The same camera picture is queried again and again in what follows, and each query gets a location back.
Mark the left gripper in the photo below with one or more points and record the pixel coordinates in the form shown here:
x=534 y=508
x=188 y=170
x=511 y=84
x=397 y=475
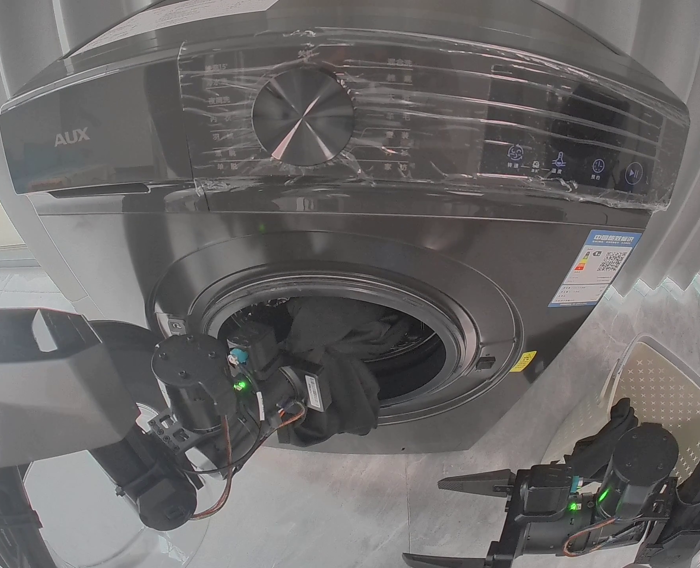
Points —
x=314 y=391

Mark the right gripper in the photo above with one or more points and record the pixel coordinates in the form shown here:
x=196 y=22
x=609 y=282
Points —
x=563 y=539

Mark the black garment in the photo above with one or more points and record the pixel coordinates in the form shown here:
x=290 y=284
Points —
x=350 y=394

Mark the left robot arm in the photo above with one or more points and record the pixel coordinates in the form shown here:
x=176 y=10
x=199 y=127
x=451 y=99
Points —
x=36 y=388

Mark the grey washing machine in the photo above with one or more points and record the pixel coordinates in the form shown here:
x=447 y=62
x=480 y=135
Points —
x=421 y=246

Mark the cream laundry basket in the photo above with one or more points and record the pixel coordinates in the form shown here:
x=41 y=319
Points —
x=663 y=388

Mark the washing machine door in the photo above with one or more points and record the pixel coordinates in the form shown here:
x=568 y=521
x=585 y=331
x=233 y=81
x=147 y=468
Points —
x=83 y=512

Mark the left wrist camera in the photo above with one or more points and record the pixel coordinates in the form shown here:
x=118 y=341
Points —
x=260 y=345

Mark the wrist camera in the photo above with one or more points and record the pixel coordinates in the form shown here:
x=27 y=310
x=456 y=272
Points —
x=260 y=345
x=548 y=491

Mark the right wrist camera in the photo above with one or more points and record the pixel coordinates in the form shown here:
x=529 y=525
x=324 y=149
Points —
x=548 y=491

